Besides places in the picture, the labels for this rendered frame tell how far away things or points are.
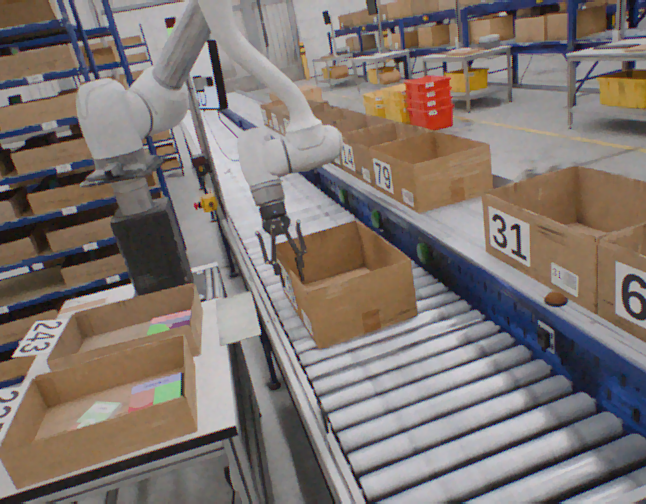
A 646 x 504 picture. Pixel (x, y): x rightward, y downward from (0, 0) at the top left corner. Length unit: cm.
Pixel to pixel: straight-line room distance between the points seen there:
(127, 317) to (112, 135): 56
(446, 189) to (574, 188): 44
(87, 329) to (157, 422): 66
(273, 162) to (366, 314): 48
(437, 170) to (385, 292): 57
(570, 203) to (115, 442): 128
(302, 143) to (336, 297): 43
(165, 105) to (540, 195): 116
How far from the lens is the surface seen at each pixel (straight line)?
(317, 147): 147
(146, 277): 183
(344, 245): 174
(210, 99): 263
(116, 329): 182
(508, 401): 118
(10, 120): 285
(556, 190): 156
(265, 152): 146
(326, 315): 135
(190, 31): 171
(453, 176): 184
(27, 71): 281
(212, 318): 169
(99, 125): 173
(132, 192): 178
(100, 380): 152
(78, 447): 128
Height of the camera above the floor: 151
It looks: 23 degrees down
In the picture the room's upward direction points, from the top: 11 degrees counter-clockwise
